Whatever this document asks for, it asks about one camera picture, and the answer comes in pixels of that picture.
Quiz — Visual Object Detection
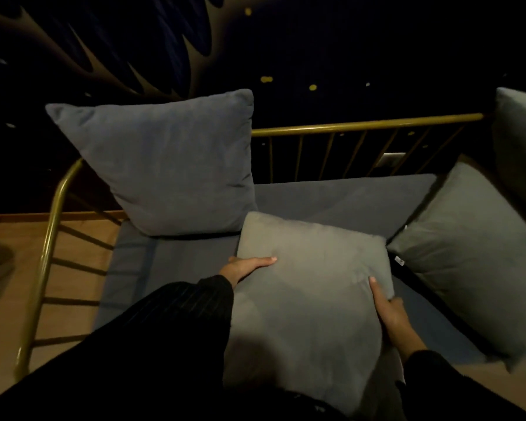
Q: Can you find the light grey square cushion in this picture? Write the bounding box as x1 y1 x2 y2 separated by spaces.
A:
222 211 405 419

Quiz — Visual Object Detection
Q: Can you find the gold metal sofa frame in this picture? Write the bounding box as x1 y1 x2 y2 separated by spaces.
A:
14 112 485 382

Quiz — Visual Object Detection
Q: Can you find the grey back cushion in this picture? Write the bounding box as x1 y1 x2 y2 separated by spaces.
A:
492 87 526 215

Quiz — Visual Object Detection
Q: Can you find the person's left forearm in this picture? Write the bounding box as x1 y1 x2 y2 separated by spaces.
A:
0 275 235 421

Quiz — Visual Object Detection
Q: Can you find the person's right forearm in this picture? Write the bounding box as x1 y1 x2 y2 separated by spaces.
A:
396 335 526 421

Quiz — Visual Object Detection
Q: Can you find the blue-grey seat cushion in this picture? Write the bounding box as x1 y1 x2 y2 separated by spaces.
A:
92 173 487 365

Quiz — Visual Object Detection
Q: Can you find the person's right hand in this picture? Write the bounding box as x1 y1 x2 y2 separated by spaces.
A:
368 276 415 349

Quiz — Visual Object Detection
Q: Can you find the grey cushion with white tag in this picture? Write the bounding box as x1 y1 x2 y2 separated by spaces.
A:
387 161 526 372

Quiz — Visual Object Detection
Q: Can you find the large blue-grey square cushion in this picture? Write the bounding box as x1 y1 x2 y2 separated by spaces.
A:
46 89 258 237

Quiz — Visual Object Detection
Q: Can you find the person's left hand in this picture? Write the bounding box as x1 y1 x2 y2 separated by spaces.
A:
218 257 278 289

